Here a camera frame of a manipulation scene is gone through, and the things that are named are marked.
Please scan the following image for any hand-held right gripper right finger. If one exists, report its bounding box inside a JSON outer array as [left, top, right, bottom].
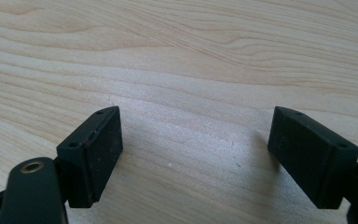
[[267, 105, 358, 210]]

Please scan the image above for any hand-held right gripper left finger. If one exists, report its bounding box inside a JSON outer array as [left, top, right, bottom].
[[56, 105, 124, 209]]

